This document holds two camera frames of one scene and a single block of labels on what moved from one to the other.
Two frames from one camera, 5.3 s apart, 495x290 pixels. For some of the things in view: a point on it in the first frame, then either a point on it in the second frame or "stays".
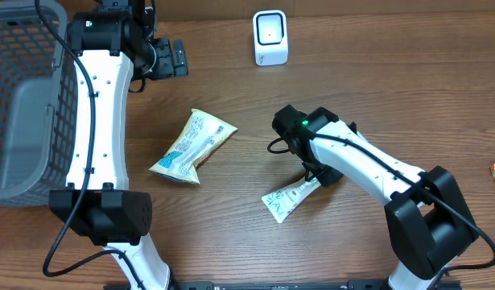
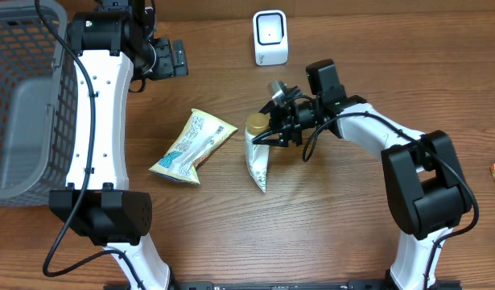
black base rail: (297, 285) stays
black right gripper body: (326, 174) to (303, 114)
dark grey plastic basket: (33, 102) stays
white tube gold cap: (279, 203) to (257, 155)
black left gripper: (166, 68) stays
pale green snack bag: (201, 136) stays
